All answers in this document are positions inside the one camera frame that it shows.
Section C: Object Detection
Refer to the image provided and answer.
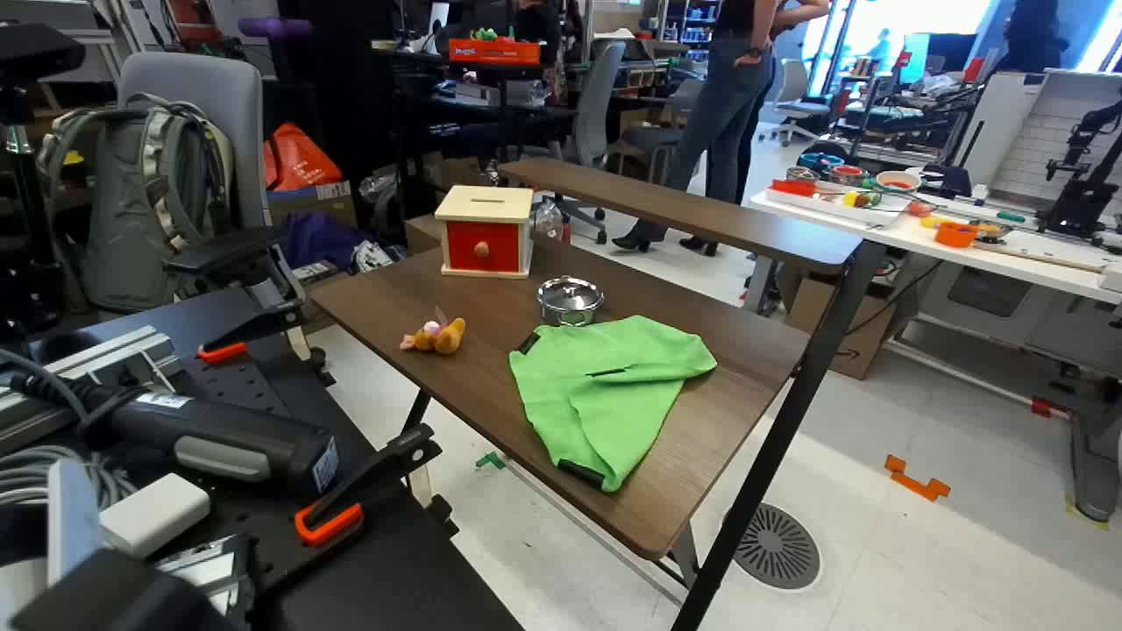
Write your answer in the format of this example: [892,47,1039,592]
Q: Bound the grey desk leg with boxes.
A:
[1066,381,1122,527]

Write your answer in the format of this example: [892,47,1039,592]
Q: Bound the green cloth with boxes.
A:
[507,312,718,497]

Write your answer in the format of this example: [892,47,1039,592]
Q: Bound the orange floor marker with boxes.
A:
[884,452,953,504]

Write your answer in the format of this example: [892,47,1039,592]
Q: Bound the light grey office chair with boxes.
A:
[546,40,634,251]

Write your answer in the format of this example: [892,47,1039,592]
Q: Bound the aluminium extrusion rail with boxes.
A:
[0,322,187,455]

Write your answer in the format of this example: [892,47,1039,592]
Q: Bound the white power adapter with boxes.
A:
[94,469,214,561]

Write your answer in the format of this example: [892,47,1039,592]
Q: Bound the small black orange clamp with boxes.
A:
[192,295,309,371]

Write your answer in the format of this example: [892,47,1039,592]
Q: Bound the red tray with toys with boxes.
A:
[447,24,546,72]

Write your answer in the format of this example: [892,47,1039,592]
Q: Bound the white plate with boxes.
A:
[872,169,926,197]

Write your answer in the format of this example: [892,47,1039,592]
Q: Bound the yellow pink plush toy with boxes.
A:
[396,312,469,357]

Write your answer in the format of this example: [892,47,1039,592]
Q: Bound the seated person dark hair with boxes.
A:
[992,0,1076,74]

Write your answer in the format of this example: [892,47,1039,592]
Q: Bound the red wooden box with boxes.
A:
[431,183,538,281]

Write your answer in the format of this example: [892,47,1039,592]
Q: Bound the grey backpack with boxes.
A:
[37,96,238,315]

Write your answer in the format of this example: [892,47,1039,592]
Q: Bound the white cable bundle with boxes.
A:
[0,442,135,511]

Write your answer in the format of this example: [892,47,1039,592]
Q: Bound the large black orange clamp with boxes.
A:
[290,420,447,556]

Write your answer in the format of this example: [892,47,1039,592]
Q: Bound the small metal bowl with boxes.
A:
[532,273,607,331]

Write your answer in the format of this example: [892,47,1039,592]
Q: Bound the orange bowl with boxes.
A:
[932,219,982,253]

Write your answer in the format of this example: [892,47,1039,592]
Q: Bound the person in blue jeans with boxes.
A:
[612,0,836,260]

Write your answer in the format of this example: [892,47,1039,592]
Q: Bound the clear plastic cup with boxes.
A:
[531,197,572,245]

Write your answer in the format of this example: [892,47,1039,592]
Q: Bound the black handheld device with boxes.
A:
[104,387,344,494]

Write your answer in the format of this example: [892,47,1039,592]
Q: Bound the white board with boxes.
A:
[958,68,1122,211]

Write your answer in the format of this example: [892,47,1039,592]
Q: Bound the cardboard box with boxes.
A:
[782,273,899,381]

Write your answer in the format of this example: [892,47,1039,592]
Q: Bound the grey flat slab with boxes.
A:
[46,455,104,588]

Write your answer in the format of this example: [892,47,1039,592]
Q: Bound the orange bag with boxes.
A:
[260,121,346,197]

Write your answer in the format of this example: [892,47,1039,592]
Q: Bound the purple cloth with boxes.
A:
[276,208,369,273]

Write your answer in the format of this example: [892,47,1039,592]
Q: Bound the round floor drain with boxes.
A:
[734,503,826,592]

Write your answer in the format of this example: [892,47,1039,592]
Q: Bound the black metal table frame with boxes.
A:
[400,240,892,631]

